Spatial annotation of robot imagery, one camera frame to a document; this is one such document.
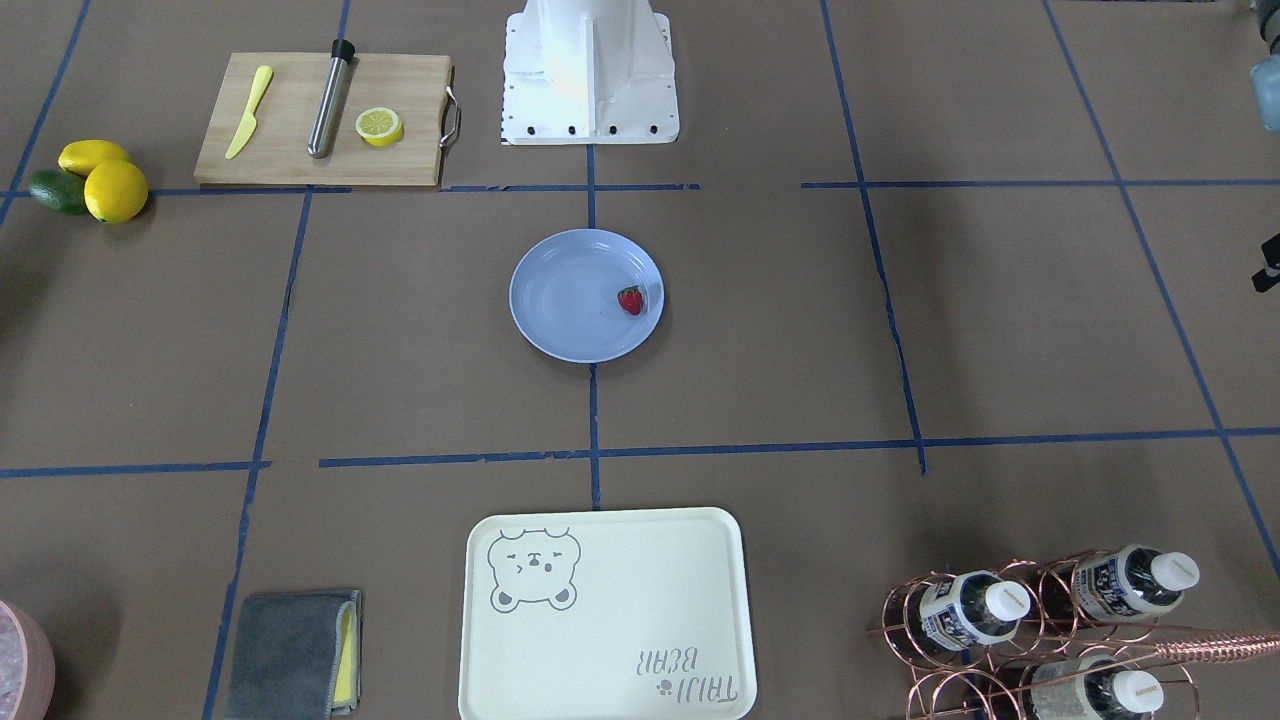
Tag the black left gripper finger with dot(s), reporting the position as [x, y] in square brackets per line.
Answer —
[1268, 277]

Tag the red strawberry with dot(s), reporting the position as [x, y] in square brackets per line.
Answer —
[632, 300]

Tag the blue plate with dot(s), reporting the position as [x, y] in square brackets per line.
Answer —
[562, 295]

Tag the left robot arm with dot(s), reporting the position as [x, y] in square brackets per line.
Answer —
[1265, 84]

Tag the dark drink bottle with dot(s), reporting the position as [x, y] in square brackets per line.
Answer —
[962, 613]
[1092, 687]
[1133, 583]

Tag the dark drink bottle front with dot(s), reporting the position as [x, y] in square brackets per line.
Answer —
[1092, 687]

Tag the cream bear tray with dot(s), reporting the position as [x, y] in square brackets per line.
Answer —
[627, 614]

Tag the lemon half slice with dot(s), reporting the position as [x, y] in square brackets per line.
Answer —
[379, 127]

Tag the steel muddler black cap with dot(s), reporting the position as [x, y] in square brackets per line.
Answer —
[322, 137]

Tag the yellow plastic knife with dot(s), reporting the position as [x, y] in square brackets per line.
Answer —
[248, 122]

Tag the grey yellow folded cloth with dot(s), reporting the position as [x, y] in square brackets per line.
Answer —
[297, 656]

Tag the large yellow lemon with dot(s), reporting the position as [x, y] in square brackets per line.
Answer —
[115, 191]

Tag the small yellow lemon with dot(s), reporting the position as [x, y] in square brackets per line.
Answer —
[82, 156]

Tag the green lime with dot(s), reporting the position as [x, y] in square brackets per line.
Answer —
[58, 190]

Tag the pink bowl of ice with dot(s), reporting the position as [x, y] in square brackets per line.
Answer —
[29, 670]

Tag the copper wire bottle rack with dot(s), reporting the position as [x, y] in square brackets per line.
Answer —
[987, 683]

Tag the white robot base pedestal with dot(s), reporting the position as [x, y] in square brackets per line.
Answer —
[588, 73]

